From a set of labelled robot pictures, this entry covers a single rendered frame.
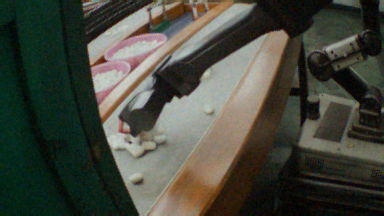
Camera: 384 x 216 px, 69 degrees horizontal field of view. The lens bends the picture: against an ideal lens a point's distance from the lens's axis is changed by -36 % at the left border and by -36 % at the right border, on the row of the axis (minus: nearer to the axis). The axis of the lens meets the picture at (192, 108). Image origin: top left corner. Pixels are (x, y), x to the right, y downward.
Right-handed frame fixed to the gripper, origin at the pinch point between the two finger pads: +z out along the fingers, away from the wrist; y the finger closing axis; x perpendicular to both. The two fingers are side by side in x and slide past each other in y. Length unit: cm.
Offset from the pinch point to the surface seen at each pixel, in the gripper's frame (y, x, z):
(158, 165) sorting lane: 8.9, 10.7, -9.8
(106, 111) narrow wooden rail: -7.7, -7.0, 7.2
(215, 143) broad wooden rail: 2.1, 15.9, -19.7
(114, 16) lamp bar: -3.0, -21.8, -21.9
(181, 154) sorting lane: 3.7, 12.9, -12.3
